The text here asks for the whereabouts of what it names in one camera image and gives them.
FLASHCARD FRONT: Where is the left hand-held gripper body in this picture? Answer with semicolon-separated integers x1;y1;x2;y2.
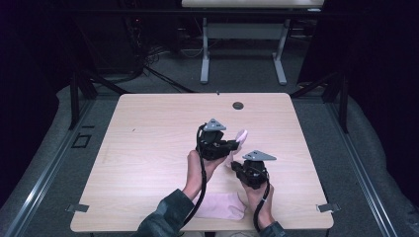
196;118;231;162

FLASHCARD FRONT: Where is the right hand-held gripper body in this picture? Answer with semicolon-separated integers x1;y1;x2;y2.
237;149;278;191

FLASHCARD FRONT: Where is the pink cloth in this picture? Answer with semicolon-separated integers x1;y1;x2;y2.
224;128;249;169
193;192;248;221

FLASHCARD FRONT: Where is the person's right hand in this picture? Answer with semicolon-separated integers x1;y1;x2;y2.
239;180;277;231

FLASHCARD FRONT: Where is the person's left hand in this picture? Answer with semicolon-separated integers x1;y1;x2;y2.
182;149;228;200

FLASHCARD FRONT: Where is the black metal stand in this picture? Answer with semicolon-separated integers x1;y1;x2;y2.
68;63;132;130
290;70;350;134

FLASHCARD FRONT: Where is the white table with grey legs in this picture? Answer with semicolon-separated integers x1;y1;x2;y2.
181;0;327;86

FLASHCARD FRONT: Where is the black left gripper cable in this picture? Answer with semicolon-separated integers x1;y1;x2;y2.
179;122;210;231

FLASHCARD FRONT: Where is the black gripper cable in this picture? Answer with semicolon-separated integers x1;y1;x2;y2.
179;122;210;231
252;179;273;233

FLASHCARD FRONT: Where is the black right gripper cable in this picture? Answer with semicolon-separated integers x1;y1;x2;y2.
252;179;273;233

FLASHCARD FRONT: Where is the grey metal table bracket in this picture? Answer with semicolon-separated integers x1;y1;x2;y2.
315;202;342;213
64;203;90;213

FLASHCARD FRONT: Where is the bundle of floor cables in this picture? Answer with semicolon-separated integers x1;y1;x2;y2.
108;16;206;95

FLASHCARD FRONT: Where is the aluminium floor rail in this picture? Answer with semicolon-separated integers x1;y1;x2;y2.
3;98;97;237
324;100;399;237

